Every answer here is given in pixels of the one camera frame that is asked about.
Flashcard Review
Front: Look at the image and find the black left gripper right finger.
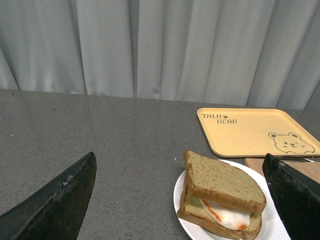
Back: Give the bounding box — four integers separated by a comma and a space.
262, 153, 320, 240

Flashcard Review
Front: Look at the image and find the fried egg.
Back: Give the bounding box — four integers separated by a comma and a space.
199, 199, 250, 230

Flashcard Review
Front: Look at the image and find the grey curtain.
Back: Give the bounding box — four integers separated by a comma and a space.
0, 0, 320, 111

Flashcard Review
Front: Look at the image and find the metal board handle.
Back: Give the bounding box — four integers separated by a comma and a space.
277, 156, 315, 163

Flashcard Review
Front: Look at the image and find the white round plate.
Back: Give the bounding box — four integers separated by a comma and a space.
173, 159, 292, 240

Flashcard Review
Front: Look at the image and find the wooden cutting board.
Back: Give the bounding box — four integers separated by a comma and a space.
244, 158, 320, 181

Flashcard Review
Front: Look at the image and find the bread slice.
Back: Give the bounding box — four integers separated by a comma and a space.
183, 150, 267, 215
177, 189, 262, 240

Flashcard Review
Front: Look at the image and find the yellow bear tray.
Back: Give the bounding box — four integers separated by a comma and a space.
197, 108, 320, 158

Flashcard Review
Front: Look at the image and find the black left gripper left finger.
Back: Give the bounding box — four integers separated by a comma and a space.
0, 152, 97, 240

